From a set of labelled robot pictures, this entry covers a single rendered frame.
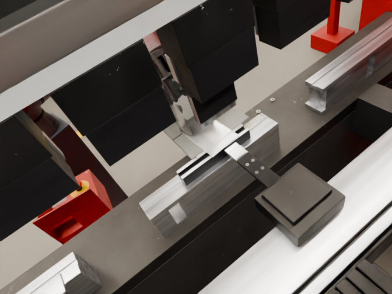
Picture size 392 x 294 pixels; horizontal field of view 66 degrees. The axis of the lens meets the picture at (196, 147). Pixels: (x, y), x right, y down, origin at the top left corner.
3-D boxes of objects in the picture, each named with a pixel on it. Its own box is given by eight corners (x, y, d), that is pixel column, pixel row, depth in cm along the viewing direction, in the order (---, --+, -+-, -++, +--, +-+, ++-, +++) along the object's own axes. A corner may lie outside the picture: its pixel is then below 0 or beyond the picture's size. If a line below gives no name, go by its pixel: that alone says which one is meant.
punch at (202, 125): (233, 102, 68) (225, 67, 61) (238, 107, 67) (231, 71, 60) (198, 127, 66) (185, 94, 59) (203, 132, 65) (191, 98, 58)
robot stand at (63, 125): (101, 217, 194) (19, 137, 138) (122, 196, 200) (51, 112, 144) (117, 231, 183) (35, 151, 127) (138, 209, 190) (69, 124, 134)
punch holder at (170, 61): (233, 50, 65) (217, -32, 53) (260, 63, 59) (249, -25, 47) (177, 87, 61) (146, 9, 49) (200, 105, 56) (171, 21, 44)
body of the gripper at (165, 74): (174, 102, 68) (143, 56, 67) (168, 107, 77) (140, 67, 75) (201, 84, 70) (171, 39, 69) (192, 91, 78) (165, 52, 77)
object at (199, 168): (242, 132, 77) (241, 123, 75) (250, 137, 75) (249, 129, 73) (179, 178, 72) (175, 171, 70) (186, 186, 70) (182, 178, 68)
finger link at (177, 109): (186, 138, 71) (172, 101, 70) (181, 139, 76) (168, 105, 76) (198, 133, 71) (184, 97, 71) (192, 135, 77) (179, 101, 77)
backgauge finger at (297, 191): (250, 137, 73) (247, 122, 69) (344, 206, 56) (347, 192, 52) (212, 165, 70) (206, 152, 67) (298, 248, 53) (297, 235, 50)
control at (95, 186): (104, 186, 120) (80, 158, 107) (115, 215, 109) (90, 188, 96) (58, 213, 117) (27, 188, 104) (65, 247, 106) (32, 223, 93)
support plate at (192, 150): (192, 80, 93) (192, 78, 93) (249, 119, 76) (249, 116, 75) (144, 112, 89) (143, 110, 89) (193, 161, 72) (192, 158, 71)
